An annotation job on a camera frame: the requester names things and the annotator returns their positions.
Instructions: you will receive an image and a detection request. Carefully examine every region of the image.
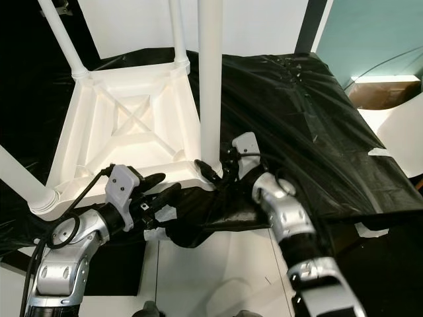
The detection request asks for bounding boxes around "thin black wall cable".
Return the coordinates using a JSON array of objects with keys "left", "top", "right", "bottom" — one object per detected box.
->
[{"left": 344, "top": 48, "right": 423, "bottom": 88}]

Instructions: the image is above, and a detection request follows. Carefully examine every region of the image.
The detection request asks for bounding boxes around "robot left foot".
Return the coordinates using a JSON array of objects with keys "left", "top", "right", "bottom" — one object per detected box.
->
[{"left": 139, "top": 301, "right": 167, "bottom": 317}]

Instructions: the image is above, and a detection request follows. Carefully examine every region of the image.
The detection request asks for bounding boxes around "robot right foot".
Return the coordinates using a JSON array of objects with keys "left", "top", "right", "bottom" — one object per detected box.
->
[{"left": 228, "top": 309, "right": 265, "bottom": 317}]

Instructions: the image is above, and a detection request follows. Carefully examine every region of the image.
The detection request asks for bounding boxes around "metal door handle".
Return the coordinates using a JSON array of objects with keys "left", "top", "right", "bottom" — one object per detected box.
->
[{"left": 56, "top": 0, "right": 77, "bottom": 17}]

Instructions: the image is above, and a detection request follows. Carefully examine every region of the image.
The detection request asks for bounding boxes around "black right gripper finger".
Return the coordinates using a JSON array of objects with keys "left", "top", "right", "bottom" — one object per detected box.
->
[{"left": 194, "top": 159, "right": 223, "bottom": 184}]

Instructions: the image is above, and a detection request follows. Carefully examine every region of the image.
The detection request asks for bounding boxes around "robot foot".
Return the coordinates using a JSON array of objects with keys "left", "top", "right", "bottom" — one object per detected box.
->
[
  {"left": 139, "top": 301, "right": 167, "bottom": 317},
  {"left": 228, "top": 309, "right": 265, "bottom": 317}
]

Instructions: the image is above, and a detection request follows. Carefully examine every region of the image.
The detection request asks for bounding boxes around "white plastic table top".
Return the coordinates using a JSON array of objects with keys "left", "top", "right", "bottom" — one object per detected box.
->
[{"left": 33, "top": 56, "right": 217, "bottom": 215}]

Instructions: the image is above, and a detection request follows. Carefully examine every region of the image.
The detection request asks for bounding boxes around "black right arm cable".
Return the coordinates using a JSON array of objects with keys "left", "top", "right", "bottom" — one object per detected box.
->
[{"left": 228, "top": 151, "right": 334, "bottom": 232}]

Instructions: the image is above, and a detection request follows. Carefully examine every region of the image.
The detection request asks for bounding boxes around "black plastic sheet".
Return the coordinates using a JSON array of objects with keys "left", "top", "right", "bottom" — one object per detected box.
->
[{"left": 0, "top": 50, "right": 423, "bottom": 262}]

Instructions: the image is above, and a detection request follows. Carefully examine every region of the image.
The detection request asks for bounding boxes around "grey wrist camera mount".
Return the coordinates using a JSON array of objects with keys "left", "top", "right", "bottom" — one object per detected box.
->
[
  {"left": 231, "top": 132, "right": 262, "bottom": 176},
  {"left": 108, "top": 164, "right": 143, "bottom": 232}
]

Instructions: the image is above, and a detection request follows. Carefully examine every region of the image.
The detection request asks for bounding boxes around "black door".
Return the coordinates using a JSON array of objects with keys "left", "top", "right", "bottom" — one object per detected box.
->
[{"left": 0, "top": 0, "right": 101, "bottom": 166}]

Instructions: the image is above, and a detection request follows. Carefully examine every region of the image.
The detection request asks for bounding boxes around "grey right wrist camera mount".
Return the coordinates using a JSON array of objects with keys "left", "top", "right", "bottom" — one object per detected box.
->
[{"left": 231, "top": 132, "right": 262, "bottom": 176}]

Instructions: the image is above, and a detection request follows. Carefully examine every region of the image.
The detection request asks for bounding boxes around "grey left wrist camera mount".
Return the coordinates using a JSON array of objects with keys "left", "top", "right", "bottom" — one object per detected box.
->
[{"left": 108, "top": 164, "right": 143, "bottom": 232}]

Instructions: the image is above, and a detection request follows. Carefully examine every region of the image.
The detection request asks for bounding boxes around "brown cardboard box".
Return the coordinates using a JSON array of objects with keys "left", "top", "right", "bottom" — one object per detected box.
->
[{"left": 347, "top": 83, "right": 420, "bottom": 110}]

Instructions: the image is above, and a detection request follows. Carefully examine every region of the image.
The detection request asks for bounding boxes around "white plastic table leg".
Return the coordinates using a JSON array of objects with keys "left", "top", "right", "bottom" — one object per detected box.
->
[
  {"left": 0, "top": 144, "right": 61, "bottom": 213},
  {"left": 168, "top": 0, "right": 190, "bottom": 68},
  {"left": 198, "top": 0, "right": 225, "bottom": 167},
  {"left": 38, "top": 0, "right": 91, "bottom": 79}
]

